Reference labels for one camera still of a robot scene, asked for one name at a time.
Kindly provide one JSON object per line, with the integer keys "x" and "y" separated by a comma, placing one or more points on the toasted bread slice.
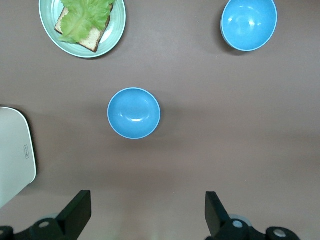
{"x": 92, "y": 40}

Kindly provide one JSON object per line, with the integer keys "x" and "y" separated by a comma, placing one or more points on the pale green plate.
{"x": 115, "y": 30}

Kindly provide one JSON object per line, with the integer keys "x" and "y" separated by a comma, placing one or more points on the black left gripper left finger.
{"x": 72, "y": 220}

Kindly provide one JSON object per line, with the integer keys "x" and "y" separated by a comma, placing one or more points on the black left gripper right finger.
{"x": 217, "y": 220}

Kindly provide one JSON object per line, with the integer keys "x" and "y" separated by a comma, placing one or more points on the green lettuce leaf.
{"x": 82, "y": 20}

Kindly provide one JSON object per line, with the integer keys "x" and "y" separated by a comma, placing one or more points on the blue bowl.
{"x": 249, "y": 23}
{"x": 134, "y": 113}

